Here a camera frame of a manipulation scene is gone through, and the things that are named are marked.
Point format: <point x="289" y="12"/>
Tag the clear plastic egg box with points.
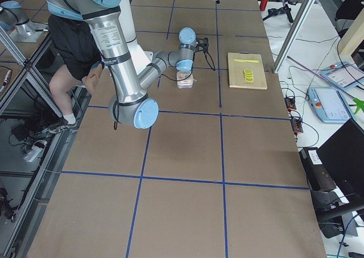
<point x="184" y="72"/>

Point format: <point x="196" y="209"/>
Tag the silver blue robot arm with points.
<point x="112" y="26"/>

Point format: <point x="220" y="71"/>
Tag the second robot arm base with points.
<point x="14" y="19"/>

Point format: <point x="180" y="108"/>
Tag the black box device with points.
<point x="318" y="177"/>

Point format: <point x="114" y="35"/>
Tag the wooden cutting board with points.
<point x="236" y="74"/>

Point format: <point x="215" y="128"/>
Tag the yellow plastic knife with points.
<point x="246" y="61"/>

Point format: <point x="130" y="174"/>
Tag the orange black connector board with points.
<point x="290" y="103"/>

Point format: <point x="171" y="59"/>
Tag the seated person in black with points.
<point x="82" y="65"/>

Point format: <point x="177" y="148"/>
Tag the black tripod stand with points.
<point x="285" y="9"/>

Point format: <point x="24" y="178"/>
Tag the white power strip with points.
<point x="37" y="148"/>

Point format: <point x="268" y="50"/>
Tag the blue teach pendant near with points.
<point x="329" y="105"/>

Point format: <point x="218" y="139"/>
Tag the blue teach pendant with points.
<point x="343" y="75"/>
<point x="329" y="105"/>

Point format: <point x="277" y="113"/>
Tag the black computer monitor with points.
<point x="342" y="156"/>

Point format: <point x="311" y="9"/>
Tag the blue teach pendant far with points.
<point x="343" y="75"/>

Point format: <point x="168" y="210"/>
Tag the green plastic grabber stick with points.
<point x="359" y="103"/>

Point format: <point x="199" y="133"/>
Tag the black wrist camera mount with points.
<point x="202" y="45"/>

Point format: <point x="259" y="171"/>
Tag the aluminium frame post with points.
<point x="301" y="15"/>

